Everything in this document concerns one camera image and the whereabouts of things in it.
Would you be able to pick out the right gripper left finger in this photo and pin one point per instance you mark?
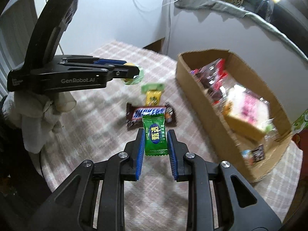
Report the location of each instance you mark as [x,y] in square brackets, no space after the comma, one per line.
[72,205]

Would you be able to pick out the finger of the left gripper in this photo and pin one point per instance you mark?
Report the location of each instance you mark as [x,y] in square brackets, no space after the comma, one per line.
[123,71]
[109,62]

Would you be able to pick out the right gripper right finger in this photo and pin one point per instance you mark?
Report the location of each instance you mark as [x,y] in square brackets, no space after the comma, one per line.
[219,197]

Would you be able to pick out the small green jelly cup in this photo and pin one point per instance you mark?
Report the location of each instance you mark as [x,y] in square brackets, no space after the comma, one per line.
[137,78]

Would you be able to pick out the light green jelly packet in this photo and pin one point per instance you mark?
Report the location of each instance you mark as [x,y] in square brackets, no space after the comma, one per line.
[152,87]

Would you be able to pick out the yellow candy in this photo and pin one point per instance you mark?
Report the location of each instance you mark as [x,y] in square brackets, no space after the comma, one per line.
[153,97]

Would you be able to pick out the Snickers bar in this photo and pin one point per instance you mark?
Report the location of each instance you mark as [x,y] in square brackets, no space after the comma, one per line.
[134,114]

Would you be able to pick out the green candy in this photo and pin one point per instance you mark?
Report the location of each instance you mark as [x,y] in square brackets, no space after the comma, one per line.
[155,135]

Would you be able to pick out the red dark snack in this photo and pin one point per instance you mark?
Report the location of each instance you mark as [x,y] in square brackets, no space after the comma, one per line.
[213,77]

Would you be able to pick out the toast bread packet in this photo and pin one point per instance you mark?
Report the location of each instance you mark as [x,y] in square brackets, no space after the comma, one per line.
[246,113]

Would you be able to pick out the left white gloved hand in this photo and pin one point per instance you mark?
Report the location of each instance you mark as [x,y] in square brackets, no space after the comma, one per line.
[37,115]

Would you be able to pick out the plaid table cloth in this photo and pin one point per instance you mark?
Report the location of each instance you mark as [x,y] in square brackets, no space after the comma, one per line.
[96,129]

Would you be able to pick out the brown cardboard box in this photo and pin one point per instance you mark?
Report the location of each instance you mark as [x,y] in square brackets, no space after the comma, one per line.
[254,159]

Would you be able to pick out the red gift box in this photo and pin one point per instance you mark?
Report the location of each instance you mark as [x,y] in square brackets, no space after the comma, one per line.
[302,140]

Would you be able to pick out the grey windowsill cloth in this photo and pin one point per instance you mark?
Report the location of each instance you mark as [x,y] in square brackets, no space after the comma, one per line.
[224,7]

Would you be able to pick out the green tissue pack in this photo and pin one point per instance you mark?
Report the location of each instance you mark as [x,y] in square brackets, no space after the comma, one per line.
[301,123]

